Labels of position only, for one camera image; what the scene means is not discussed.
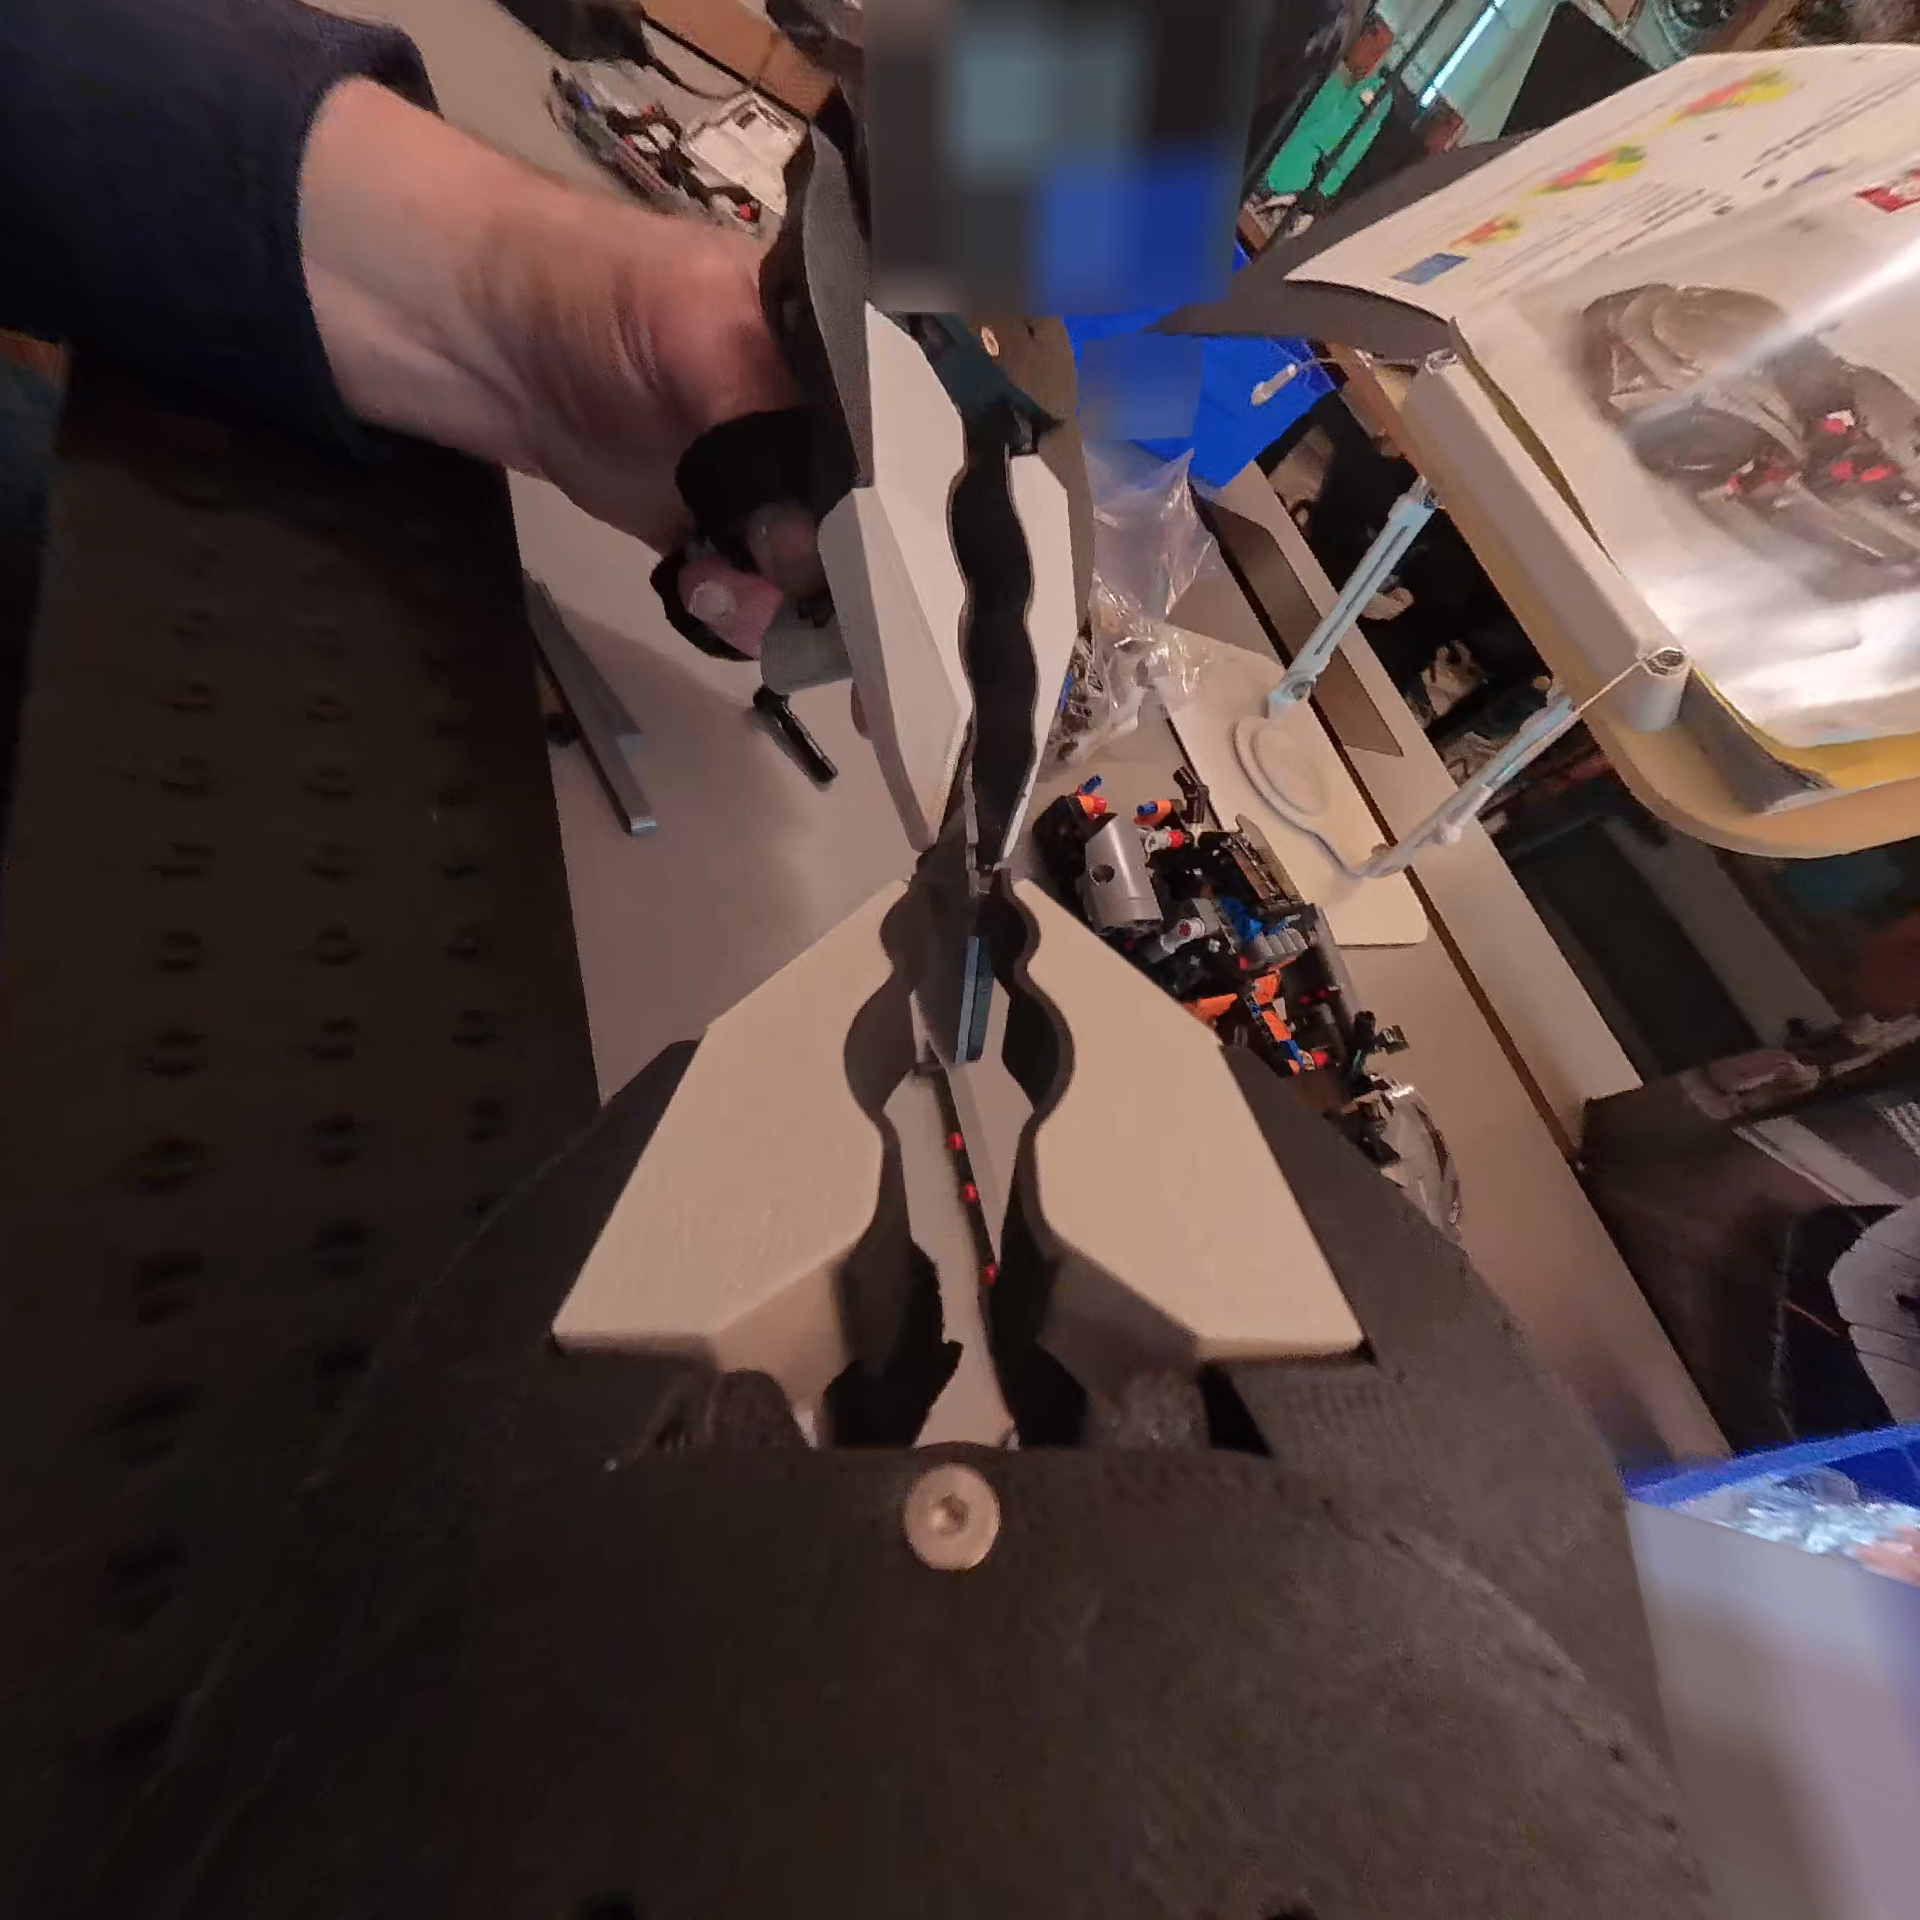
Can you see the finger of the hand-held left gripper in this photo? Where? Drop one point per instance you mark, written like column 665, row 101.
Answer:
column 1062, row 524
column 893, row 601

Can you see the lego car model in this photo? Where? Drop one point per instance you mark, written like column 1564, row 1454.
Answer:
column 1141, row 886

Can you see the clear bag of small lego parts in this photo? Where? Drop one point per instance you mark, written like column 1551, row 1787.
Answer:
column 1141, row 662

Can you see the person's left hand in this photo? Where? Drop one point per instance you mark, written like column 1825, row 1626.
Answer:
column 570, row 330

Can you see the lego instruction booklet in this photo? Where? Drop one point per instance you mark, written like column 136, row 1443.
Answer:
column 1724, row 375

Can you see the white book stand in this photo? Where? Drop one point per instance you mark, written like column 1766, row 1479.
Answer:
column 1530, row 494

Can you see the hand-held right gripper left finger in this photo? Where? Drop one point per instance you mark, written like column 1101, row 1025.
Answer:
column 720, row 1201

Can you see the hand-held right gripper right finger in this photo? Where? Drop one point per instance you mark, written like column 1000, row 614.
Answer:
column 1184, row 1201

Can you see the blue plastic bin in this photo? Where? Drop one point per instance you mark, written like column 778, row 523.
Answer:
column 1770, row 1463
column 1200, row 451

